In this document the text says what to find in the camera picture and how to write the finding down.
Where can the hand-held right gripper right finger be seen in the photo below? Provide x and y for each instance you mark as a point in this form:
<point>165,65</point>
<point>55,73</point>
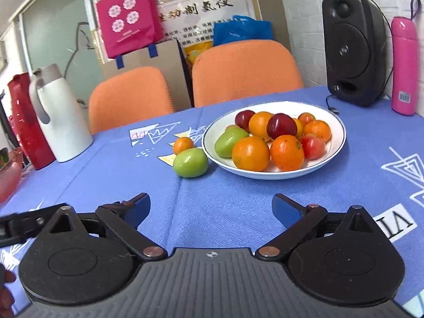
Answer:
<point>285,210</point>

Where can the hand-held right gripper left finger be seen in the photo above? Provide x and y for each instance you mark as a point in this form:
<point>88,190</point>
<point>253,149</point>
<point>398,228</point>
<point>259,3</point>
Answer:
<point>139,210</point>

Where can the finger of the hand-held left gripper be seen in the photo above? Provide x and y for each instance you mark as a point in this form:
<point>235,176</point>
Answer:
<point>23,227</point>

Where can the white plate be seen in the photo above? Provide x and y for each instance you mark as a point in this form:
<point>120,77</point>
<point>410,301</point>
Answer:
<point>281,173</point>

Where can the dimpled mandarin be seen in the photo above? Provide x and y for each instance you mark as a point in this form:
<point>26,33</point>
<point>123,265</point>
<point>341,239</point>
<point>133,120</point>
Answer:
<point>287,152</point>
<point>318,130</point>

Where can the large orange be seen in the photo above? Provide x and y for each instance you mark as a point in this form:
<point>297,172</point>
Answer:
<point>250,153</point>
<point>260,125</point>

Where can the small red nectarine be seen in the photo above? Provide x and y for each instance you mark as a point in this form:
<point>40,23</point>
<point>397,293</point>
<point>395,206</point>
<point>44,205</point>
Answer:
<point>306,118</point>
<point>314,147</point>

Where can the green apple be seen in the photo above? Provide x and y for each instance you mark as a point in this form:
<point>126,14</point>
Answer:
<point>228,144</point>
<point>190,162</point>

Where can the small tangerine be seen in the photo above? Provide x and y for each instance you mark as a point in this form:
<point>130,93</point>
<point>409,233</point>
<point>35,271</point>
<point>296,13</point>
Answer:
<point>183,145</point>

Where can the dark red plum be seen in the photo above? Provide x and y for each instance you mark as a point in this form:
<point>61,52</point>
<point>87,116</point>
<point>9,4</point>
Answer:
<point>281,126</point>
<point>243,120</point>

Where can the person's left hand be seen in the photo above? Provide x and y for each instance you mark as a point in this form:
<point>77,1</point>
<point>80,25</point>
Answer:
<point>6,298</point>

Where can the pink translucent bowl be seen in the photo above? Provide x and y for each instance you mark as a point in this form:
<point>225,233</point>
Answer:
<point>8,179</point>

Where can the blue printed tablecloth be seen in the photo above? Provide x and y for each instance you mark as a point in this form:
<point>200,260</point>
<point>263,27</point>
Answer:
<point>232,198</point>

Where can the red thermos jug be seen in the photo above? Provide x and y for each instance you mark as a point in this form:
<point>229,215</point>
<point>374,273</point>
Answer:
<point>26,132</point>

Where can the white thermos jug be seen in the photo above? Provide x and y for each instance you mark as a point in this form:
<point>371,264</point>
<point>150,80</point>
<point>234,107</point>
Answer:
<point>66,129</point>

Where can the orange fabric chair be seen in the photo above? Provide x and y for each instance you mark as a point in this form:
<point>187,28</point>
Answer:
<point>129,99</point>
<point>245,73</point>

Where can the yellow snack bag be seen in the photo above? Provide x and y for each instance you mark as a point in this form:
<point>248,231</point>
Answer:
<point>195,53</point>

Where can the black speaker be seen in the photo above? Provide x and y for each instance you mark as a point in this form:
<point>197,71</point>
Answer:
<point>354,49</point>

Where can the blue plastic bag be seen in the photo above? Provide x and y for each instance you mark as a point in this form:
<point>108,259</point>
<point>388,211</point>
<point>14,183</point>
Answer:
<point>238,31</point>

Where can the pink bottle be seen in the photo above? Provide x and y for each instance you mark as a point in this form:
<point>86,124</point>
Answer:
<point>404,66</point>

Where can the magenta tote bag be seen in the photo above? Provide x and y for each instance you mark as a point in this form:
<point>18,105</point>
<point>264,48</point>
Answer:
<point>127,23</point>

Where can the white wall poster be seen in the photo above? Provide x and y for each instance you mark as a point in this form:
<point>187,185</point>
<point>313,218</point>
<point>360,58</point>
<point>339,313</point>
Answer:
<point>198,10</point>

